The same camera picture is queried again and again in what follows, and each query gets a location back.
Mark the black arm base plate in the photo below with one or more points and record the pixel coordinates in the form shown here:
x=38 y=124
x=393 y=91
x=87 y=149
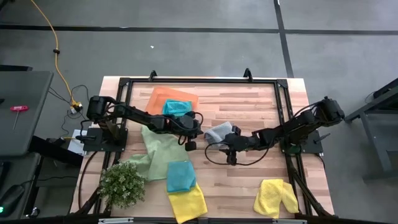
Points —
x=93 y=146
x=311 y=147

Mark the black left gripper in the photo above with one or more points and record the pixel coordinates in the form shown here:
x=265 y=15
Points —
x=186 y=126

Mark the light green microfiber towel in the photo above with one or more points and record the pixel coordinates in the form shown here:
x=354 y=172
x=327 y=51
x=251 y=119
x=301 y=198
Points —
x=158 y=155

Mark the blue microfiber towel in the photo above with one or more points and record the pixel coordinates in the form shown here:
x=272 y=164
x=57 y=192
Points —
x=182 y=175
x=175 y=107

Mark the black side table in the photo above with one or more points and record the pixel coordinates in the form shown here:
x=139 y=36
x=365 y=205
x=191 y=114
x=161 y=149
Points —
x=375 y=140

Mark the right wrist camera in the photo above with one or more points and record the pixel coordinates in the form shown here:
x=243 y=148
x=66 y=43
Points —
x=231 y=158

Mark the black frame hook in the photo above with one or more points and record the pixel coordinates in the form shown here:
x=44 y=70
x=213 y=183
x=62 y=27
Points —
x=151 y=75
x=247 y=74

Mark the yellow microfiber towel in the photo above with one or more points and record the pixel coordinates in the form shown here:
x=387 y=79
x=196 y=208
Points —
x=270 y=196
x=188 y=205

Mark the black computer mouse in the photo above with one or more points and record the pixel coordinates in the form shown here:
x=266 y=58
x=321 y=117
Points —
x=12 y=196

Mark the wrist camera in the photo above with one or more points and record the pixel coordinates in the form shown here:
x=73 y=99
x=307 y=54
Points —
x=231 y=158
x=190 y=146

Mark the grey microfiber towel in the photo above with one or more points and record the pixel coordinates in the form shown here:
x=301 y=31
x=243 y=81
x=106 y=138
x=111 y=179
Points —
x=217 y=130

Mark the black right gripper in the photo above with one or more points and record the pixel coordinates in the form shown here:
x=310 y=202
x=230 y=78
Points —
x=247 y=141

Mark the orange plastic tray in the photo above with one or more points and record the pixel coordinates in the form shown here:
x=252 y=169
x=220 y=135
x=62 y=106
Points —
x=155 y=99

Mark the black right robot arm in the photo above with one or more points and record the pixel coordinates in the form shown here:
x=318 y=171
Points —
x=298 y=124

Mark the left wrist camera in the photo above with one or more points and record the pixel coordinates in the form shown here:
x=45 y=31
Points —
x=190 y=146

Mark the grey desk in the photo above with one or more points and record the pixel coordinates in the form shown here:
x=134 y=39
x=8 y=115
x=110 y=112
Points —
x=28 y=124

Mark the white paper sheet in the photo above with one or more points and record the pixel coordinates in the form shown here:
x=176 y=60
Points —
x=76 y=146

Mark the dark low desk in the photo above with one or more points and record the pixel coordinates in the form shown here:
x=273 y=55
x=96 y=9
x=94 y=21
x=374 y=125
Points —
x=53 y=152

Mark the small green potted plant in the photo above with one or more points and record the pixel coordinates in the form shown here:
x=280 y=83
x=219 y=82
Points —
x=121 y=185

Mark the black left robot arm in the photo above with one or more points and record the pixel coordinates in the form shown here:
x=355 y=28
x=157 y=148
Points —
x=136 y=115

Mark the black clamp lever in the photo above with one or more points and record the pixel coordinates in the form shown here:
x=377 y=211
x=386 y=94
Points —
x=321 y=138
x=85 y=137

